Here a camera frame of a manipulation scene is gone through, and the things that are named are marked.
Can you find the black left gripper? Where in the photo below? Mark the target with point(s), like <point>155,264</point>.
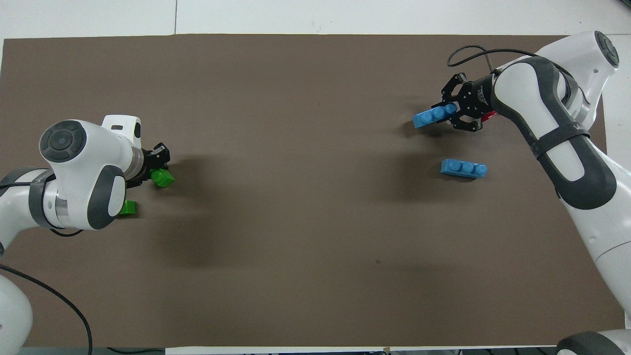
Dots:
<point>146,165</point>

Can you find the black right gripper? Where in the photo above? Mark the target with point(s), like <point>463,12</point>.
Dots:
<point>478,98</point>

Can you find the green two-stud block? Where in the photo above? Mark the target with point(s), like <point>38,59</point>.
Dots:
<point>129,208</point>
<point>162,178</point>

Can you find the blue three-stud block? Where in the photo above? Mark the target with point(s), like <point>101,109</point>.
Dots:
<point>463,169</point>
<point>431,116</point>

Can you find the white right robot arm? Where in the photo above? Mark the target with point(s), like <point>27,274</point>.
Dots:
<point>562,148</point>

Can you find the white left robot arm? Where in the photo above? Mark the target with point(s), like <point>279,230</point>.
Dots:
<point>79,172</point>

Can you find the red one-stud block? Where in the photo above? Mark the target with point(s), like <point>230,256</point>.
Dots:
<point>489,116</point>

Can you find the brown table mat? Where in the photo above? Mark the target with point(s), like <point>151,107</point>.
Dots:
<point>296,197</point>

